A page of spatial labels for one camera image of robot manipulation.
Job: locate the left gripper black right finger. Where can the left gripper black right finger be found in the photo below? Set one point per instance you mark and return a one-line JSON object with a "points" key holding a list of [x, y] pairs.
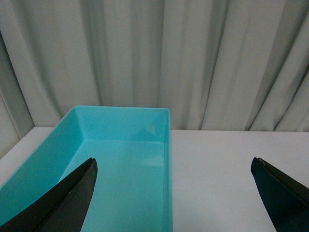
{"points": [[286, 200]]}

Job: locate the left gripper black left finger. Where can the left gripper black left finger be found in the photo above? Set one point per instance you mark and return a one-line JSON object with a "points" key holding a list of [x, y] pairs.
{"points": [[63, 208]]}

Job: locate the turquoise plastic bin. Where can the turquoise plastic bin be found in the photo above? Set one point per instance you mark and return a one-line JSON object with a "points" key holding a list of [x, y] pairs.
{"points": [[131, 146]]}

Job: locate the white pleated curtain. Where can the white pleated curtain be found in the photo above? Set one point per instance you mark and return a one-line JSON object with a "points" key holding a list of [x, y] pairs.
{"points": [[215, 64]]}

